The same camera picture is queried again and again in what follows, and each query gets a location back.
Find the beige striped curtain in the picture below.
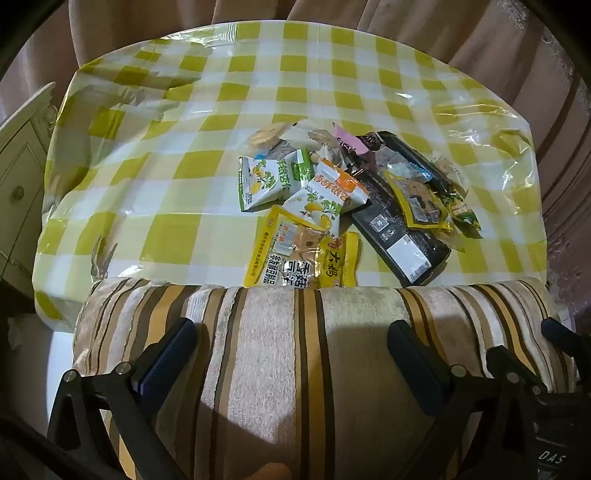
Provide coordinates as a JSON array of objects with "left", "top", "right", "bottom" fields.
[{"left": 0, "top": 0, "right": 591, "bottom": 324}]

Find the slim black snack packet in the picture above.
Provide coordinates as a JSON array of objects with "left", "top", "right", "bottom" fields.
[{"left": 369, "top": 130, "right": 451, "bottom": 195}]

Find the yellow cookie snack packet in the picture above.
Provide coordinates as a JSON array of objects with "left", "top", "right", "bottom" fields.
[{"left": 382, "top": 170, "right": 457, "bottom": 232}]

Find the large black snack packet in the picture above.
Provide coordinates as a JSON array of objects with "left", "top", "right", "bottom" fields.
[{"left": 351, "top": 171, "right": 452, "bottom": 288}]

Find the large yellow snack packet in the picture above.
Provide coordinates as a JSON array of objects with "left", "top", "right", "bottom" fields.
[{"left": 243, "top": 206, "right": 362, "bottom": 291}]

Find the clear white snack packet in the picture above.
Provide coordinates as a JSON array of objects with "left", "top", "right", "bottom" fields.
[{"left": 281, "top": 119, "right": 335, "bottom": 151}]

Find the green yellow snack packet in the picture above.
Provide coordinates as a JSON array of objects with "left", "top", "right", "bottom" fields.
[{"left": 443, "top": 191, "right": 482, "bottom": 241}]

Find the white carved cabinet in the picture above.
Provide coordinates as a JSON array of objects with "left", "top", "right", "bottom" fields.
[{"left": 0, "top": 83, "right": 58, "bottom": 296}]

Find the orange white snack packet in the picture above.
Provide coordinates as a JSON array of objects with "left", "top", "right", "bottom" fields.
[{"left": 314, "top": 158, "right": 372, "bottom": 214}]

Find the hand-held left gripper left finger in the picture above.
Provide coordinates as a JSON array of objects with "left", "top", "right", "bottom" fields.
[{"left": 46, "top": 318, "right": 197, "bottom": 480}]

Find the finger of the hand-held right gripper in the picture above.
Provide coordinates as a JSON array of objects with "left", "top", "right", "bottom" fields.
[
  {"left": 540, "top": 318, "right": 581, "bottom": 371},
  {"left": 488, "top": 346, "right": 546, "bottom": 396}
]

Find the clear cookie packet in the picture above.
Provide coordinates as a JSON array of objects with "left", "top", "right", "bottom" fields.
[{"left": 431, "top": 154, "right": 468, "bottom": 195}]

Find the green white snack packet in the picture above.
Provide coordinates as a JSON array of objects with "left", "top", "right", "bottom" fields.
[
  {"left": 238, "top": 154, "right": 296, "bottom": 213},
  {"left": 281, "top": 185, "right": 347, "bottom": 234},
  {"left": 285, "top": 148, "right": 317, "bottom": 185}
]

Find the light blue snack packet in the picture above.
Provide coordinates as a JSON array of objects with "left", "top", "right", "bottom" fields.
[{"left": 385, "top": 161, "right": 432, "bottom": 188}]

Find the clear cracker packet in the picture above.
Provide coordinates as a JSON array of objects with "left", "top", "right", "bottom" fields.
[{"left": 248, "top": 121, "right": 288, "bottom": 155}]

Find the pink snack packet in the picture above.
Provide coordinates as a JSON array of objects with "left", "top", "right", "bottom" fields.
[{"left": 331, "top": 124, "right": 370, "bottom": 155}]

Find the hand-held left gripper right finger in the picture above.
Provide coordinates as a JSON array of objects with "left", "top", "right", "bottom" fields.
[{"left": 388, "top": 320, "right": 539, "bottom": 480}]

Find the yellow white checked tablecloth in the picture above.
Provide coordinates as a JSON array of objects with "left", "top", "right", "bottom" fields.
[{"left": 32, "top": 18, "right": 552, "bottom": 333}]

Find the striped fringed chair cover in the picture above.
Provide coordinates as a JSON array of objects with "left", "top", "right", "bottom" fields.
[{"left": 71, "top": 274, "right": 580, "bottom": 480}]

